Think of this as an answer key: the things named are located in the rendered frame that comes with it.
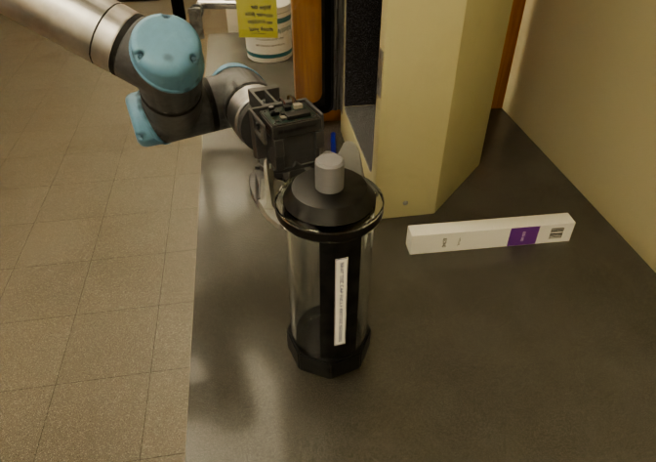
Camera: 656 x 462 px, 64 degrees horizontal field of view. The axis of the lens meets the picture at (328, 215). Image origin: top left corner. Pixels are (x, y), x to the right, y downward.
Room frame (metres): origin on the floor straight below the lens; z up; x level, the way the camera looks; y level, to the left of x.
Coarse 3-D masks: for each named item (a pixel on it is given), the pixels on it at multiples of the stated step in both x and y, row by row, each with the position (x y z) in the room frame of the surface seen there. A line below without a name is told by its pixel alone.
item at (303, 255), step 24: (288, 216) 0.39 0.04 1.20; (288, 240) 0.40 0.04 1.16; (312, 240) 0.37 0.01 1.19; (288, 264) 0.40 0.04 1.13; (312, 264) 0.38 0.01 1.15; (360, 264) 0.39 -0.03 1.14; (288, 288) 0.41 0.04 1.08; (312, 288) 0.38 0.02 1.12; (360, 288) 0.39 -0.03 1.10; (312, 312) 0.38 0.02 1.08; (360, 312) 0.39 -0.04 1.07; (312, 336) 0.38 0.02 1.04; (360, 336) 0.39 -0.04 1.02
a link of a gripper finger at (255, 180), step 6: (252, 174) 0.50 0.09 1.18; (258, 174) 0.50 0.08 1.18; (252, 180) 0.49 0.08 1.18; (258, 180) 0.48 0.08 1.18; (282, 180) 0.51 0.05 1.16; (252, 186) 0.48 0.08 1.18; (258, 186) 0.47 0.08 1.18; (252, 192) 0.47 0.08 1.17; (258, 192) 0.46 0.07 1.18; (258, 198) 0.45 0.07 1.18; (258, 204) 0.45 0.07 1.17
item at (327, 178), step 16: (320, 160) 0.42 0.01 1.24; (336, 160) 0.42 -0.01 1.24; (304, 176) 0.44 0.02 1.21; (320, 176) 0.41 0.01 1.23; (336, 176) 0.41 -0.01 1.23; (352, 176) 0.44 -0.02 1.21; (288, 192) 0.42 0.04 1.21; (304, 192) 0.41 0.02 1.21; (320, 192) 0.41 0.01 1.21; (336, 192) 0.41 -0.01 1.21; (352, 192) 0.41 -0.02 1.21; (368, 192) 0.41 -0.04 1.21; (288, 208) 0.40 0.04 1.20; (304, 208) 0.39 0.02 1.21; (320, 208) 0.39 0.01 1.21; (336, 208) 0.39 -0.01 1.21; (352, 208) 0.39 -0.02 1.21; (368, 208) 0.40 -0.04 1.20; (320, 224) 0.38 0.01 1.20; (336, 224) 0.38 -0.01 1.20
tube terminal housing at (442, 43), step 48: (384, 0) 0.73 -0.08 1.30; (432, 0) 0.72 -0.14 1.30; (480, 0) 0.77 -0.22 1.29; (384, 48) 0.72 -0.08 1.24; (432, 48) 0.73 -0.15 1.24; (480, 48) 0.80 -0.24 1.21; (384, 96) 0.71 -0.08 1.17; (432, 96) 0.73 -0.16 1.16; (480, 96) 0.83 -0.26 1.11; (384, 144) 0.72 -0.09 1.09; (432, 144) 0.73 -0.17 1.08; (480, 144) 0.88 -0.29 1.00; (384, 192) 0.72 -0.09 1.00; (432, 192) 0.73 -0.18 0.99
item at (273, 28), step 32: (192, 0) 1.02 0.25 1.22; (224, 0) 1.02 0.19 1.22; (256, 0) 1.02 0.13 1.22; (288, 0) 1.02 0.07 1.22; (320, 0) 1.02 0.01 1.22; (224, 32) 1.02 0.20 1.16; (256, 32) 1.02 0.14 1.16; (288, 32) 1.02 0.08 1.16; (320, 32) 1.02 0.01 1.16; (256, 64) 1.02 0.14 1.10; (288, 64) 1.02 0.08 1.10; (320, 64) 1.02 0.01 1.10; (320, 96) 1.02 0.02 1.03
